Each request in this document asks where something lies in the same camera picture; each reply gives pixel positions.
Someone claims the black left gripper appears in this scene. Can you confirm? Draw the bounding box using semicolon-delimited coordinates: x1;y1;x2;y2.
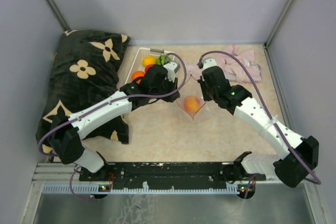
151;74;181;103

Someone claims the clear orange zip bag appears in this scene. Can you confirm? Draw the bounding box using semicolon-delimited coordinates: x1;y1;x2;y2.
176;74;207;123

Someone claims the white perforated plastic basket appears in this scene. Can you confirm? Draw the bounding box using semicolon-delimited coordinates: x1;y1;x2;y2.
125;47;171;83

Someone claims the pink crumpled cloth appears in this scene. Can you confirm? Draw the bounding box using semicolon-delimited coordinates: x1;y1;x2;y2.
185;45;263;83

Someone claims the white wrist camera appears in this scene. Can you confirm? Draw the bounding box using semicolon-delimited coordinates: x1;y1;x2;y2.
163;61;181;82
197;58;218;70

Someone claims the peach toy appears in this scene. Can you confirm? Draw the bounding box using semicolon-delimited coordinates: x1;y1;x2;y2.
184;95;201;113

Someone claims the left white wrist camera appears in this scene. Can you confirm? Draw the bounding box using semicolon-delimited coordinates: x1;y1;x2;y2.
163;61;181;82

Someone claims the black floral plush blanket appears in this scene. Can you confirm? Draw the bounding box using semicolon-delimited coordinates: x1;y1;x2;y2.
36;30;130;141

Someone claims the red apple toy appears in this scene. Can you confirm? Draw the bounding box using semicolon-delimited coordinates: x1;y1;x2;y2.
144;64;154;73

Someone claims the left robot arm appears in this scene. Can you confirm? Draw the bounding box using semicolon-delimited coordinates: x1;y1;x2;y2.
47;61;180;180

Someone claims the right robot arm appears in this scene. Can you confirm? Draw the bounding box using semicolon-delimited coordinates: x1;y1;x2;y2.
198;66;319;188

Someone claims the yellow lemon toy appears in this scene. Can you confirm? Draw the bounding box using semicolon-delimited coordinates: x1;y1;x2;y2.
142;56;156;67

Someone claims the orange fruit toy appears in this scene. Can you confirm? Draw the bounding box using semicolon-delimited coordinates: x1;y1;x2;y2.
131;71;145;81

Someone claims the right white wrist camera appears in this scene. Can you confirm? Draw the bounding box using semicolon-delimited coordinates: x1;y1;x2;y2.
197;58;218;70

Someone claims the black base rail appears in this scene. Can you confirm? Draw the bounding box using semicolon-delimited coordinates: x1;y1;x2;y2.
79;151;252;190

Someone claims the green watermelon ball toy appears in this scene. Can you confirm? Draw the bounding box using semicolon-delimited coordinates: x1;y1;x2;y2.
156;55;171;66

